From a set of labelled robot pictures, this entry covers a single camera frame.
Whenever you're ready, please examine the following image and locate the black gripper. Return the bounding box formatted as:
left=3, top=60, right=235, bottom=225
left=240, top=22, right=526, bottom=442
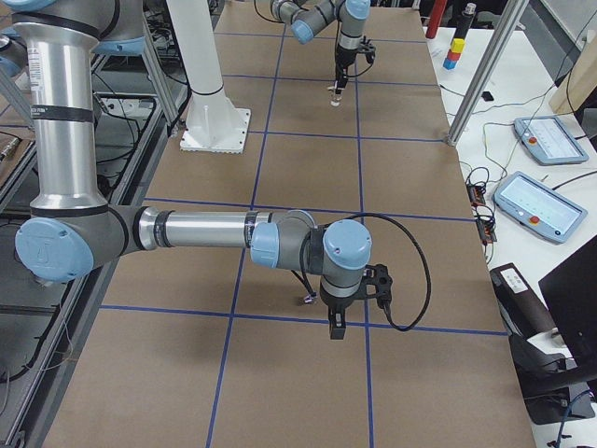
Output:
left=320, top=291, right=368, bottom=341
left=334, top=45, right=357, bottom=92

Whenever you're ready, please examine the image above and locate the blue wooden block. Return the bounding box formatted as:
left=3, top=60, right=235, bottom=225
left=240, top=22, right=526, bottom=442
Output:
left=443, top=59, right=457, bottom=70

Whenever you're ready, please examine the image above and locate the red wooden block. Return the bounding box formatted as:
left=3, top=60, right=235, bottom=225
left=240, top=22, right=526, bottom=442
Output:
left=447, top=49, right=462, bottom=62

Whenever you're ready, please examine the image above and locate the yellow wooden block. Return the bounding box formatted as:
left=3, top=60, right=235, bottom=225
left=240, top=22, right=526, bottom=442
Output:
left=451, top=38, right=465, bottom=54

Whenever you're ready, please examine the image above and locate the red cylinder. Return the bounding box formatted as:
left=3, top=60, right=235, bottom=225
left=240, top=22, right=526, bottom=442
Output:
left=425, top=0, right=448, bottom=39

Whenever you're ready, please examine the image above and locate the small black box device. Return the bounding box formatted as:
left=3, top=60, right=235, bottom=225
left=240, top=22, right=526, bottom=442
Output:
left=481, top=91, right=494, bottom=102

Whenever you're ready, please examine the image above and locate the black cylinder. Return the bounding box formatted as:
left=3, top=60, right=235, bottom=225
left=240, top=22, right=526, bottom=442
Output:
left=453, top=2, right=477, bottom=39

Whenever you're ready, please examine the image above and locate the orange circuit board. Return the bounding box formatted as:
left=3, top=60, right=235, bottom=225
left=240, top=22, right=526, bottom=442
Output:
left=466, top=184, right=486, bottom=206

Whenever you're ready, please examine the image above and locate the dark brown box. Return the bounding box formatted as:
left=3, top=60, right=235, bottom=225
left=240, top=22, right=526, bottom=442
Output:
left=490, top=263, right=556, bottom=339

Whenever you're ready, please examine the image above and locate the far teach pendant tablet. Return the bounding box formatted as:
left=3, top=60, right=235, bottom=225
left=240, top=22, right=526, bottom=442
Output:
left=514, top=116, right=589, bottom=165

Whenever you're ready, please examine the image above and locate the teach pendant tablet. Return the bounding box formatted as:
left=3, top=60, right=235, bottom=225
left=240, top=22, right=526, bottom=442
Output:
left=514, top=116, right=589, bottom=165
left=493, top=172, right=588, bottom=244

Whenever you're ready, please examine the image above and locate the black monitor stand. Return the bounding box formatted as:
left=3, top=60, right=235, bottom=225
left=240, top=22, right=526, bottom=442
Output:
left=508, top=334, right=596, bottom=425

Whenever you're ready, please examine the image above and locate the black monitor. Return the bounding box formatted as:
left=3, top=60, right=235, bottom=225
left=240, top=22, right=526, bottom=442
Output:
left=539, top=237, right=596, bottom=365

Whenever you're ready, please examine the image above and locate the near teach pendant tablet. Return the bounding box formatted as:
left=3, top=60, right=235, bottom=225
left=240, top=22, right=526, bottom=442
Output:
left=493, top=172, right=588, bottom=244

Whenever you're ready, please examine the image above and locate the wooden board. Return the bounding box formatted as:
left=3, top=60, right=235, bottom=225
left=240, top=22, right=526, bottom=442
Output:
left=549, top=30, right=596, bottom=114

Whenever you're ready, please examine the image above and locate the black camera cable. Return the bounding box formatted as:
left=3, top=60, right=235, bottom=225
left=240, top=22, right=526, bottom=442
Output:
left=347, top=46, right=376, bottom=79
left=344, top=213, right=433, bottom=333

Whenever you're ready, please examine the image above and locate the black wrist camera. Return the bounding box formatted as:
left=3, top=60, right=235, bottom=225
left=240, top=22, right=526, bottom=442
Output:
left=358, top=36, right=376, bottom=65
left=362, top=264, right=393, bottom=311

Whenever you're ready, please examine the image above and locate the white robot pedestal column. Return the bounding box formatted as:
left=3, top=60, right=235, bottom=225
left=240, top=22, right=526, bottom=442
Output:
left=167, top=0, right=251, bottom=154

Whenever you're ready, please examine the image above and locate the aluminium frame post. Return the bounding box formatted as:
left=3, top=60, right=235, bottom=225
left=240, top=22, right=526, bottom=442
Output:
left=445, top=0, right=529, bottom=147

